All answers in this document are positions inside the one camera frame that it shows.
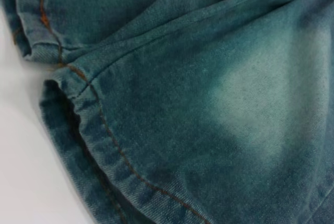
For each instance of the blue denim shorts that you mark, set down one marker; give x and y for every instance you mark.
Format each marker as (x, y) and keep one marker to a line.
(182, 104)

